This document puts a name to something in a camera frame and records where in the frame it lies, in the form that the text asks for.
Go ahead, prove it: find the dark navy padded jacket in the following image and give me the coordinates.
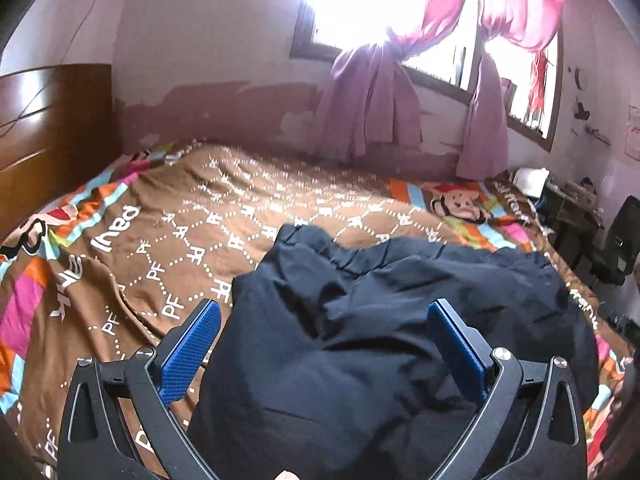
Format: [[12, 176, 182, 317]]
[[188, 226, 599, 479]]

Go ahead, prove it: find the black chair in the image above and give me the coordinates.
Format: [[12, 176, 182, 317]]
[[590, 195, 640, 286]]

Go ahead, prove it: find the brown patterned bed cover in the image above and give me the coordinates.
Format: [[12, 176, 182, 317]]
[[1, 142, 639, 479]]

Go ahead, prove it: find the cluttered bedside table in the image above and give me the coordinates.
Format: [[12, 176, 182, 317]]
[[510, 170, 603, 270]]

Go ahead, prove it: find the white paper box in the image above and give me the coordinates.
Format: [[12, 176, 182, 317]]
[[513, 167, 550, 200]]

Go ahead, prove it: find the wooden headboard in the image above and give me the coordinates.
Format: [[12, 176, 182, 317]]
[[0, 64, 124, 236]]

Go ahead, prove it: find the pink curtain left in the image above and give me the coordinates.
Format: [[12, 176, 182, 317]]
[[306, 0, 465, 162]]

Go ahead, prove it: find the pink curtain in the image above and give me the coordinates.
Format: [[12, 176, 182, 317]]
[[454, 0, 566, 181], [306, 0, 465, 162]]

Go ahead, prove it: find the pink curtain right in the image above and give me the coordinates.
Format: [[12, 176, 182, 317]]
[[454, 0, 566, 181]]

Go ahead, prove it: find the window with dark frame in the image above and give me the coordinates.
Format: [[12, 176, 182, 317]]
[[291, 0, 563, 151]]

